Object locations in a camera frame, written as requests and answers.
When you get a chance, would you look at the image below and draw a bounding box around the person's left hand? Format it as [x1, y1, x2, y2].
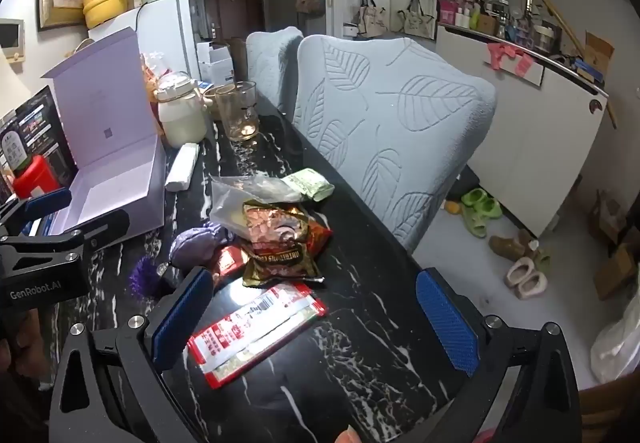
[0, 310, 43, 391]

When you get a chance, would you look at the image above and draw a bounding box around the light green packet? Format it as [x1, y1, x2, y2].
[281, 169, 335, 202]

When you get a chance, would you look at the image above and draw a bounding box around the yellow pot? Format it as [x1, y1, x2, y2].
[81, 0, 146, 30]

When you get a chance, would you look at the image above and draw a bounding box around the wall intercom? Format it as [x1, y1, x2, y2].
[0, 18, 26, 66]

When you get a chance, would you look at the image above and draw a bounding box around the clear bag with white flower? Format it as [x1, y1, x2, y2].
[209, 175, 306, 241]

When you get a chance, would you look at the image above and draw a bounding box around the dark wooden door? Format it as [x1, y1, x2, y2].
[201, 0, 264, 44]

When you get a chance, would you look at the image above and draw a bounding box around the orange snack bag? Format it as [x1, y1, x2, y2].
[140, 52, 173, 104]

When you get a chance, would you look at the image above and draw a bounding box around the green snack packet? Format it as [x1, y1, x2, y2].
[241, 202, 333, 288]

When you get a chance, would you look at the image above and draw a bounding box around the white plastic bag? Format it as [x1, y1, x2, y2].
[590, 303, 640, 384]

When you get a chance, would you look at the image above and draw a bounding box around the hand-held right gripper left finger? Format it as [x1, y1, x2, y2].
[48, 266, 216, 443]

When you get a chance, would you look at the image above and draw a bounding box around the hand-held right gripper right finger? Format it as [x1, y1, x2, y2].
[416, 268, 584, 443]

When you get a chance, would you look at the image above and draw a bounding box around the row of bottles and jars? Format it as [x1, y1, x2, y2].
[437, 0, 568, 54]

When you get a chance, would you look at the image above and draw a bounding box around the black snack bag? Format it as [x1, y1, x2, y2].
[0, 85, 78, 188]

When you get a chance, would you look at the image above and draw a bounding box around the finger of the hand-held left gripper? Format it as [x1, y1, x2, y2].
[0, 187, 72, 236]
[22, 209, 131, 246]

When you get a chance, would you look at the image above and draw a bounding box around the red container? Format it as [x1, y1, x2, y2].
[12, 155, 63, 198]

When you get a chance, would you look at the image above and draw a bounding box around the large glass cup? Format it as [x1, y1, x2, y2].
[215, 81, 261, 142]

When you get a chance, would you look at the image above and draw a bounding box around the white jar with cream lid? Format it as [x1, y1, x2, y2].
[152, 72, 208, 148]

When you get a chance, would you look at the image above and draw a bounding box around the long white packet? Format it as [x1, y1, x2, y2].
[165, 143, 201, 192]

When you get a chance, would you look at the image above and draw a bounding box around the chair with leaf pattern cover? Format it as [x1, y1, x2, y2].
[245, 26, 304, 116]
[292, 35, 498, 254]

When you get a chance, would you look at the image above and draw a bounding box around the red white packet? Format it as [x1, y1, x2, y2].
[187, 283, 327, 390]

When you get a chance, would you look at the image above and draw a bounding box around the white paper box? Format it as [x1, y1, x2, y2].
[196, 41, 236, 86]

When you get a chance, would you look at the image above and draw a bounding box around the brown wooden chair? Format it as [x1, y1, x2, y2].
[580, 375, 640, 443]

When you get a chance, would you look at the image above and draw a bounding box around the purple sachet with tassel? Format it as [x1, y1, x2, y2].
[129, 221, 236, 300]

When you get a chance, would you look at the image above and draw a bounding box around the bamboo pole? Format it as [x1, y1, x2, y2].
[465, 0, 618, 128]

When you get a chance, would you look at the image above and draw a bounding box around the small dark red packet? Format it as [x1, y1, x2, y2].
[212, 244, 251, 280]

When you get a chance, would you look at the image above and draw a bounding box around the white fridge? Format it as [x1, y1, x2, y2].
[87, 0, 201, 88]

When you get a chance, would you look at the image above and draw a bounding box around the beige slipper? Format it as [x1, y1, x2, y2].
[504, 257, 536, 288]
[515, 271, 548, 300]

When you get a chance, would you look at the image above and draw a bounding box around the small brown glass cup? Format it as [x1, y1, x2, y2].
[202, 85, 223, 122]

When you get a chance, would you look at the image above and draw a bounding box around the low white cabinet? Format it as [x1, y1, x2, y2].
[435, 23, 611, 239]

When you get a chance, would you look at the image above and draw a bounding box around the purple gift box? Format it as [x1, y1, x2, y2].
[41, 27, 167, 236]

